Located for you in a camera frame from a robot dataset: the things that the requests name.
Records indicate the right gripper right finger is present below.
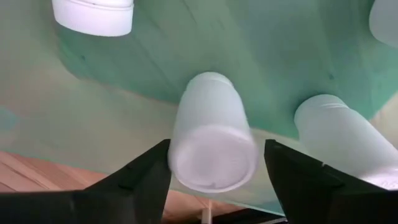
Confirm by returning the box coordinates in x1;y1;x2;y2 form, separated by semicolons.
264;139;398;224

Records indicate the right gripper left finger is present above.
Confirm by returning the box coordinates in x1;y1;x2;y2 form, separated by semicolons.
0;138;173;224

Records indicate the white pill bottle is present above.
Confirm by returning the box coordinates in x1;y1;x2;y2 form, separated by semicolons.
293;93;398;192
167;71;259;194
50;0;135;38
368;0;398;49

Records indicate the translucent teal plastic basket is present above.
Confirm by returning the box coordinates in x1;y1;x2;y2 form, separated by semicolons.
0;0;398;216

